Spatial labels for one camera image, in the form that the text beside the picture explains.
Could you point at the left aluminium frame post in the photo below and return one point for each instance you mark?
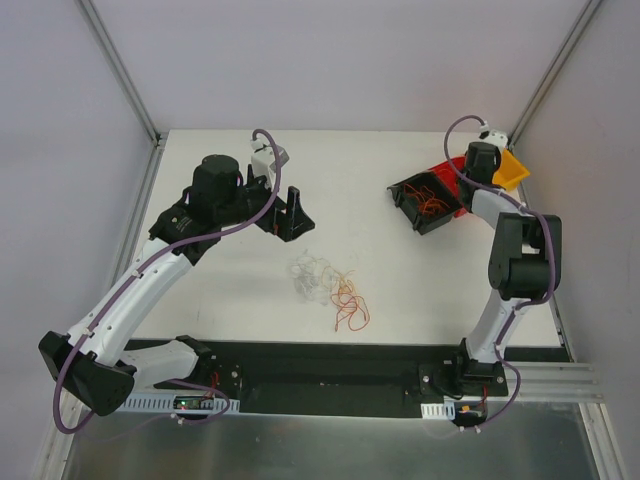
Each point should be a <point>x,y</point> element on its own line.
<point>105,43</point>

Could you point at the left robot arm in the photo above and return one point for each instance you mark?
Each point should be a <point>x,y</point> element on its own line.
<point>90,360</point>

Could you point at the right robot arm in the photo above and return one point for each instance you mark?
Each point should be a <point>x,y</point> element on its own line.
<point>524,267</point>

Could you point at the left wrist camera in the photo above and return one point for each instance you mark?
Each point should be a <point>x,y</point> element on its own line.
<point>262,162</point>

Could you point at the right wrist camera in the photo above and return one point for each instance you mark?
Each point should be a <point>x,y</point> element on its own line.
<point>492,136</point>

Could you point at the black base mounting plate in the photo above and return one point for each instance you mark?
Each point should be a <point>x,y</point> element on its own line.
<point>377,401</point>

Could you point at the yellow plastic bin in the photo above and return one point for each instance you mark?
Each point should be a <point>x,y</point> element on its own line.
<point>511,172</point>

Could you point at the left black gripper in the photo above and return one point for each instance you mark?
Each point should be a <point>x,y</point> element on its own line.
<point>275,216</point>

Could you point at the white cable duct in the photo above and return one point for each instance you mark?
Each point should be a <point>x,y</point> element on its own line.
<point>169,403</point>
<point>438,411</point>

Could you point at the red plastic bin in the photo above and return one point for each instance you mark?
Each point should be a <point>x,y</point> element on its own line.
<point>446,175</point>

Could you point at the right aluminium frame post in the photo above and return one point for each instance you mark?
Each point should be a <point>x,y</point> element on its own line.
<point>560,59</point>

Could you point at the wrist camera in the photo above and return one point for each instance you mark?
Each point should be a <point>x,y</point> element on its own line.
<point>262,162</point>
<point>492,136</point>

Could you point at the right white cable duct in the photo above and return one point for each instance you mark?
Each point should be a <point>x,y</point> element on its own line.
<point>438,411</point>

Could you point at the left white cable duct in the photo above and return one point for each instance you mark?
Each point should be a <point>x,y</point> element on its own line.
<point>169,403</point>

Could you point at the aluminium frame post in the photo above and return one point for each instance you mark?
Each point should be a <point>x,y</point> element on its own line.
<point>105,43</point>
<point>560,59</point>

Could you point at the black plastic bin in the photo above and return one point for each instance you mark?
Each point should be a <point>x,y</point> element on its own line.
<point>425,201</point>

